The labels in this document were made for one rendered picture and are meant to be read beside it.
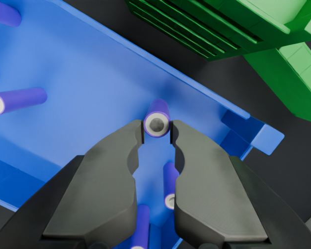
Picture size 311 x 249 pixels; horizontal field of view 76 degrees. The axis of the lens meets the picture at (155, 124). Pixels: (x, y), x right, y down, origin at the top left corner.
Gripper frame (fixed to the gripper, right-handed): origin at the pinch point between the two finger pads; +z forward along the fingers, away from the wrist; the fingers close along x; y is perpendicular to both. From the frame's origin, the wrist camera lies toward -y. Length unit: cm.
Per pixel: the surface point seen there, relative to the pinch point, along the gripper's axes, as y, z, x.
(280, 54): 3.0, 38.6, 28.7
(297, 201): 60, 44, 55
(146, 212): 15.1, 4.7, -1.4
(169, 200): 8.7, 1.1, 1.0
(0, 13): -6.3, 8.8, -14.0
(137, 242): 13.7, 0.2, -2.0
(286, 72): 8, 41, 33
